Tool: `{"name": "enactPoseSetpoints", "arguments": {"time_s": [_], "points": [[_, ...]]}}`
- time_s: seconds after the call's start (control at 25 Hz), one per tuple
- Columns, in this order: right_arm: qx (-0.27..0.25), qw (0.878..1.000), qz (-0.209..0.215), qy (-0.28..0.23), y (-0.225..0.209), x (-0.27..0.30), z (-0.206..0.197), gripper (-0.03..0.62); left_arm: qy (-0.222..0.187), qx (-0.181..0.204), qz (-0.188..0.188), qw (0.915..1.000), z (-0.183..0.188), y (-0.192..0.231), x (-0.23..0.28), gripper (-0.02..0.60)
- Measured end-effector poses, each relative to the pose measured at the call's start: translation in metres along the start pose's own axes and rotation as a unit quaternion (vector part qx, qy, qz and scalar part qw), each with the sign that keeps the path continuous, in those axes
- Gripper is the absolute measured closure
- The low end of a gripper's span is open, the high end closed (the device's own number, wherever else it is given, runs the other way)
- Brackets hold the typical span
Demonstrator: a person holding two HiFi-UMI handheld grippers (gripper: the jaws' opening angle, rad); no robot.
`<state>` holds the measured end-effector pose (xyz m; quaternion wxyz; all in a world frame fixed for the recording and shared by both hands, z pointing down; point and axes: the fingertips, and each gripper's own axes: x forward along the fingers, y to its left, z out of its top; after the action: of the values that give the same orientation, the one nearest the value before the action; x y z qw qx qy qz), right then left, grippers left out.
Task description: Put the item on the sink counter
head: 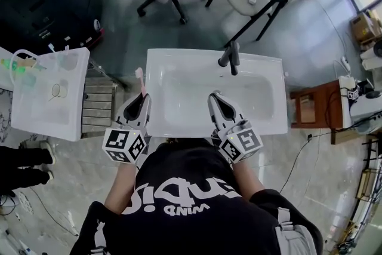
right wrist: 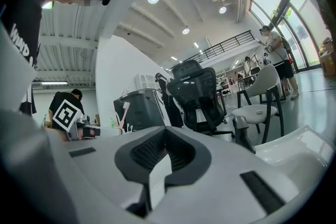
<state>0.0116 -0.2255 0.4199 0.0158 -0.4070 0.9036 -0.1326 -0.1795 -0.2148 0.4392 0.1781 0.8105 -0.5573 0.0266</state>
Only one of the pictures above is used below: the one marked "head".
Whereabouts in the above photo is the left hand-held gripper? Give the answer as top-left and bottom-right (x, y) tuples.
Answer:
(102, 93), (152, 165)

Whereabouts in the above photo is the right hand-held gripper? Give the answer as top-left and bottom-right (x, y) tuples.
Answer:
(207, 93), (264, 164)

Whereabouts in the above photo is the pink toothbrush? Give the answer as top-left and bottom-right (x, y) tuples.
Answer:
(135, 67), (147, 98)

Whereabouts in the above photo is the person's right forearm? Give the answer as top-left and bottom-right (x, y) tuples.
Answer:
(231, 158), (266, 201)

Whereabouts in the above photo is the person's left forearm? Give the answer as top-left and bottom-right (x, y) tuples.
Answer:
(104, 161), (141, 216)

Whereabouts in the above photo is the white ceramic washbasin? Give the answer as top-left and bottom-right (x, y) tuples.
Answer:
(145, 48), (289, 139)
(10, 47), (91, 143)

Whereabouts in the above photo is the black faucet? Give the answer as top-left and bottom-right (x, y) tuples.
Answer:
(217, 41), (241, 76)

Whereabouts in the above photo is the white cup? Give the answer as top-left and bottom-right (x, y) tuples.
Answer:
(58, 52), (79, 72)

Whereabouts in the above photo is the brown wooden cabinet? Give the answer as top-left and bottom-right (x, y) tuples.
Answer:
(289, 79), (347, 129)

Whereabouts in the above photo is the green translucent cup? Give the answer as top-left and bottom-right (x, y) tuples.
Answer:
(21, 72), (39, 88)

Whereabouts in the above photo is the beige tube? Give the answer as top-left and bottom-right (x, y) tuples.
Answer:
(17, 58), (48, 71)

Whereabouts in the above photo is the black printed t-shirt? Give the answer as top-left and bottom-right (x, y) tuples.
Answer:
(69, 137), (325, 255)

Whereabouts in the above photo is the brown wooden board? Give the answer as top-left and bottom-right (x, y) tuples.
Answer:
(330, 127), (369, 146)

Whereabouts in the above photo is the green plastic bottle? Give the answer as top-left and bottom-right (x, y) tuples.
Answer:
(0, 58), (27, 74)

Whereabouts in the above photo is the white marble counter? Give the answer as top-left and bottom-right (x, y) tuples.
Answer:
(0, 46), (15, 144)

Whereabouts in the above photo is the white curved faucet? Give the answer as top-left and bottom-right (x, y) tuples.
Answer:
(10, 49), (40, 85)

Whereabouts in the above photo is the white floor drain cover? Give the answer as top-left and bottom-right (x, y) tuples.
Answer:
(17, 191), (35, 214)

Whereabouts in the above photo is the white rounded appliance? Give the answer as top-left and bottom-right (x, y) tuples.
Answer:
(349, 91), (382, 134)

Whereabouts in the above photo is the black cabinet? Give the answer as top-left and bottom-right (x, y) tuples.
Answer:
(0, 0), (105, 53)

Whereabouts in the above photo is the white paper roll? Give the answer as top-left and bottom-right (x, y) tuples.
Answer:
(359, 47), (382, 71)

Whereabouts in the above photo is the wooden tray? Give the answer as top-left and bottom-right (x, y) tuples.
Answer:
(356, 168), (380, 201)

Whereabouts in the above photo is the cardboard box with yellow label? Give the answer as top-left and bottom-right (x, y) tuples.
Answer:
(349, 10), (382, 42)

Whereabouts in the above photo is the black floor cable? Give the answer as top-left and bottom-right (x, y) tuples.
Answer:
(277, 128), (341, 193)

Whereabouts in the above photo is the grey backpack strap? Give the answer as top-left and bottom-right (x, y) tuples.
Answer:
(89, 217), (108, 255)
(274, 207), (319, 255)

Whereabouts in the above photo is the grey floor cable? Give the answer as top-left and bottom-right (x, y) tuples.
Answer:
(28, 188), (80, 236)

